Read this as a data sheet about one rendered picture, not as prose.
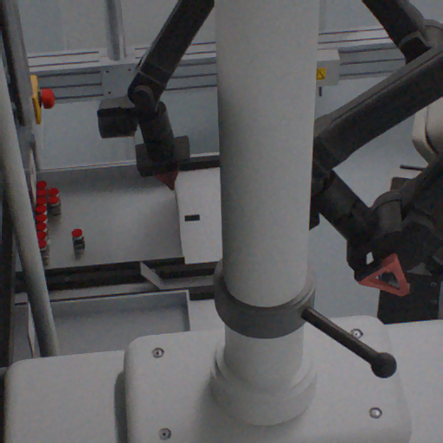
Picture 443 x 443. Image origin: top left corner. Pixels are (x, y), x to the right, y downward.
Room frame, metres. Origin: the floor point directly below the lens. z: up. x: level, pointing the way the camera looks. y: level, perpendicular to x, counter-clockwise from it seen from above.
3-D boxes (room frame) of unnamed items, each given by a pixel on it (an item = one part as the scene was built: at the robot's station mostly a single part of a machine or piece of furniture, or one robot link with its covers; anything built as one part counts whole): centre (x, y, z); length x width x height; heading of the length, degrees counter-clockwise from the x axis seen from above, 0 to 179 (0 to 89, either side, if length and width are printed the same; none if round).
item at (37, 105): (1.77, 0.39, 0.99); 0.08 x 0.07 x 0.07; 95
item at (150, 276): (1.38, 0.08, 0.91); 0.14 x 0.03 x 0.06; 94
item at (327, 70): (2.47, -0.27, 0.50); 0.12 x 0.05 x 0.09; 95
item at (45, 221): (1.53, 0.34, 0.90); 0.18 x 0.02 x 0.05; 5
